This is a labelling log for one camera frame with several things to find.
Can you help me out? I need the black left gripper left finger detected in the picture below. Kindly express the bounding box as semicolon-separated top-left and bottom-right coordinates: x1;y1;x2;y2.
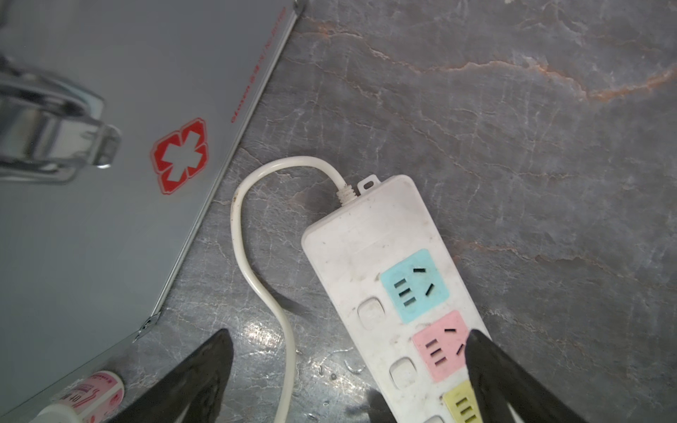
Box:
111;329;234;422

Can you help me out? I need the white colourful power strip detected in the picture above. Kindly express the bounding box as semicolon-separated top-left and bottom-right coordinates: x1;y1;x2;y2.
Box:
301;176;486;422

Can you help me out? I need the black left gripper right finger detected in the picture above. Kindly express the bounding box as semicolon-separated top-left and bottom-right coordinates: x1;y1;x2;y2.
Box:
465;329;585;423

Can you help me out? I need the grey metal first-aid box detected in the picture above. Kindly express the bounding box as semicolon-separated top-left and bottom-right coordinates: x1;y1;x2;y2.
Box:
1;1;305;422

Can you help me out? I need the small pink white tube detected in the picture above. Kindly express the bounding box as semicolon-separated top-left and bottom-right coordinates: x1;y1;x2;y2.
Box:
31;370;125;423

